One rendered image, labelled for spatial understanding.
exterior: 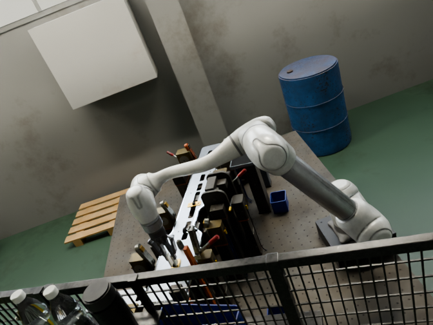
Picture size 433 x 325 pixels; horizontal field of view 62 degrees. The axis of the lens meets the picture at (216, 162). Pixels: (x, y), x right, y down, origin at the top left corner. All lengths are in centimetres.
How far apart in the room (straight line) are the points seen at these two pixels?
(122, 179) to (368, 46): 336
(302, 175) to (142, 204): 65
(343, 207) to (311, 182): 19
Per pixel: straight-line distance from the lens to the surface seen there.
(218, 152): 149
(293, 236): 214
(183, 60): 391
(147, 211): 155
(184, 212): 210
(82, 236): 429
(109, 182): 479
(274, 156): 128
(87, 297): 92
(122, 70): 389
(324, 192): 149
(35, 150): 478
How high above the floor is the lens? 215
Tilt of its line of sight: 28 degrees down
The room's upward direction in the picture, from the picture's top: 22 degrees counter-clockwise
